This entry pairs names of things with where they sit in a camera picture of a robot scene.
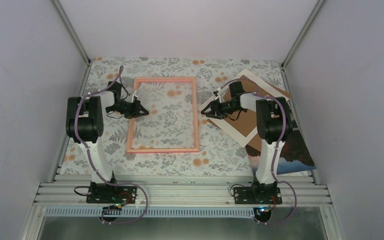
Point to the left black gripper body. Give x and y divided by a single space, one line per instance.
123 108

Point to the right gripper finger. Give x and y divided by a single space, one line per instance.
215 115
210 109

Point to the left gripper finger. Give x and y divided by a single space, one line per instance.
136 115
139 109

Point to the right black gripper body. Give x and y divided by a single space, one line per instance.
226 109

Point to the pink wooden picture frame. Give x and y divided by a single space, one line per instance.
197 132

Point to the white mat board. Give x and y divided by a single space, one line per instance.
235 134

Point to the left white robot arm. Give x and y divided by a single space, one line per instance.
85 125

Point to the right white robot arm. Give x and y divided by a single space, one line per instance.
273 123

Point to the volcano landscape photo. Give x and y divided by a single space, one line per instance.
294 156

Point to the brown backing board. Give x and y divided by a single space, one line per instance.
250 132

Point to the floral patterned table mat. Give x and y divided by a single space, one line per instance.
219 154

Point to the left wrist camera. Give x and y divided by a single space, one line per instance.
134 97

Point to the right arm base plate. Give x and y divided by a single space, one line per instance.
245 196

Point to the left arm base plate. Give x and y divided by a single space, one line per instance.
101 193

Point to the aluminium rail beam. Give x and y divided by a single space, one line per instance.
185 191

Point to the left aluminium corner post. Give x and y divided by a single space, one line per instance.
71 31

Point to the aluminium corner post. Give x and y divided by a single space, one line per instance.
71 31
302 33

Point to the slotted cable duct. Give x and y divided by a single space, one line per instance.
152 212

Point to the right aluminium corner post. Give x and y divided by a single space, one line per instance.
302 33

